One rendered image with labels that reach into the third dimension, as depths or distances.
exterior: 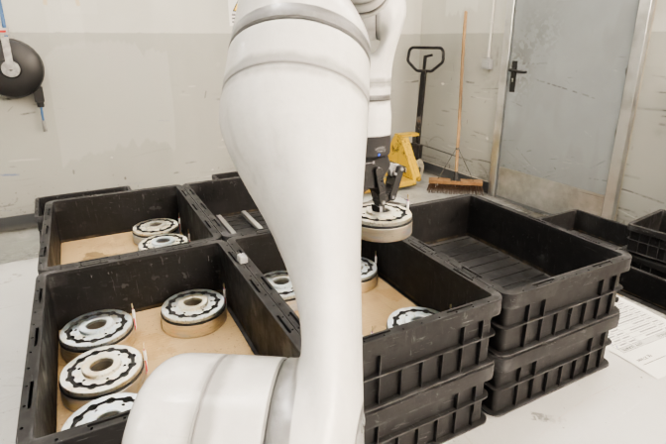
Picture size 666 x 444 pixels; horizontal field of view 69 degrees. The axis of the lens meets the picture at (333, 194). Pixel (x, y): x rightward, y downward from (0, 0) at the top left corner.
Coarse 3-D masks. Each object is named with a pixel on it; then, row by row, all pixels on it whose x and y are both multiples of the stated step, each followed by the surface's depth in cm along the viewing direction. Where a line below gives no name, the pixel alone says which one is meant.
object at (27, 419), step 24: (216, 240) 89; (96, 264) 80; (120, 264) 81; (240, 264) 80; (288, 336) 60; (24, 384) 52; (24, 408) 48; (24, 432) 46; (72, 432) 46; (96, 432) 46; (120, 432) 47
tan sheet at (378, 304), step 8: (376, 288) 92; (384, 288) 92; (392, 288) 92; (368, 296) 89; (376, 296) 89; (384, 296) 89; (392, 296) 89; (400, 296) 89; (368, 304) 87; (376, 304) 87; (384, 304) 87; (392, 304) 87; (400, 304) 87; (408, 304) 87; (296, 312) 84; (368, 312) 84; (376, 312) 84; (384, 312) 84; (368, 320) 82; (376, 320) 82; (384, 320) 82; (368, 328) 80; (376, 328) 80; (384, 328) 80
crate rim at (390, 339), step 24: (240, 240) 90; (408, 240) 89; (264, 288) 72; (480, 288) 72; (288, 312) 65; (456, 312) 65; (480, 312) 67; (384, 336) 60; (408, 336) 62; (432, 336) 64
